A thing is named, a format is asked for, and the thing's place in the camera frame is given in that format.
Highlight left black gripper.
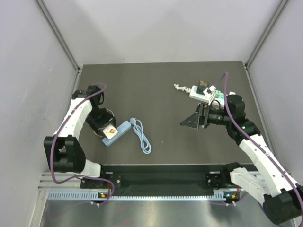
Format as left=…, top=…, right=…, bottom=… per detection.
left=86, top=106, right=116, bottom=137

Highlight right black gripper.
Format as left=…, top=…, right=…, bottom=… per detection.
left=180, top=102, right=232, bottom=130

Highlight white cube socket adapter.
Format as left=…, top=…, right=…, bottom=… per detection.
left=102, top=125, right=118, bottom=140

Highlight dark green charger cube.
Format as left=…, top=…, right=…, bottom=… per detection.
left=196, top=80, right=209, bottom=95

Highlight light green plug adapter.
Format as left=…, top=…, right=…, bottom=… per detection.
left=214, top=90, right=221, bottom=98

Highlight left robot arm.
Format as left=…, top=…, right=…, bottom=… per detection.
left=44, top=83, right=118, bottom=188

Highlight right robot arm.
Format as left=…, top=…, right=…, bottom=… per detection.
left=181, top=94, right=303, bottom=225

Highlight white multicolour power strip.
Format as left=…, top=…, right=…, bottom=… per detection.
left=189, top=86, right=224, bottom=105

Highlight blue power strip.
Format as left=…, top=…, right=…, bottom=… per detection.
left=101, top=121, right=131, bottom=146

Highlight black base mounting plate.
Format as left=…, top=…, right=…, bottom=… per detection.
left=80, top=164, right=261, bottom=197

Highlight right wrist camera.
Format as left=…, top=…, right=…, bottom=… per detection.
left=204, top=86, right=220, bottom=105

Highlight white knotted cord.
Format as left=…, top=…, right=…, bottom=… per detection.
left=173, top=82, right=191, bottom=93

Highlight light blue coiled cable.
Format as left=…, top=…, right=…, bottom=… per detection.
left=129, top=118, right=152, bottom=156

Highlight slotted cable duct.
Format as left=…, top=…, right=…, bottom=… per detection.
left=47, top=191, right=239, bottom=201

